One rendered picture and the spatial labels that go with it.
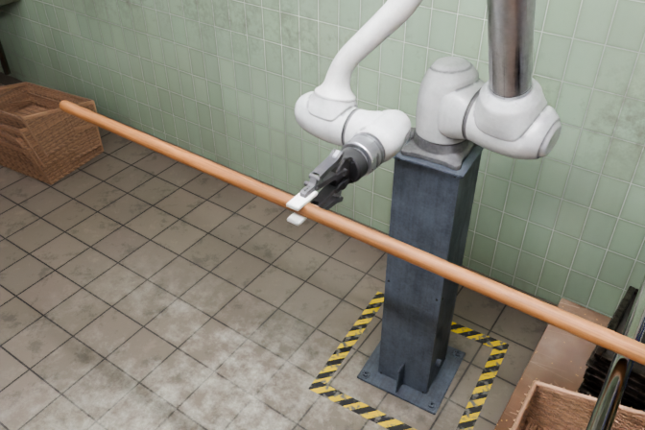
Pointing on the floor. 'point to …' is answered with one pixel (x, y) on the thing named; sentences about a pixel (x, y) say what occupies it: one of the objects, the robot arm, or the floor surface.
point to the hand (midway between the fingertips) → (301, 206)
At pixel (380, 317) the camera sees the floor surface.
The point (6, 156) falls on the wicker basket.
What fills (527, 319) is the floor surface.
